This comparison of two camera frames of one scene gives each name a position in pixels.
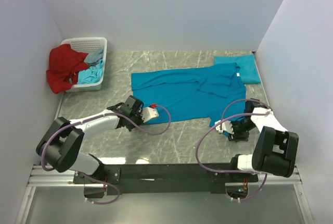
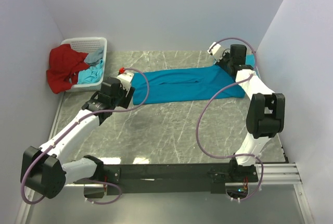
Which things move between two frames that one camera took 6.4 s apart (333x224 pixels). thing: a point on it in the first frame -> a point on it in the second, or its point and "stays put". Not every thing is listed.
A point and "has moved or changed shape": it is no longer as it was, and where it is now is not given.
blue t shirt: (215, 94) has moved or changed shape
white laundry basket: (87, 45) stays put
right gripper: (237, 137) -> (219, 63)
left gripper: (139, 112) -> (127, 96)
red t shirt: (65, 62) stays put
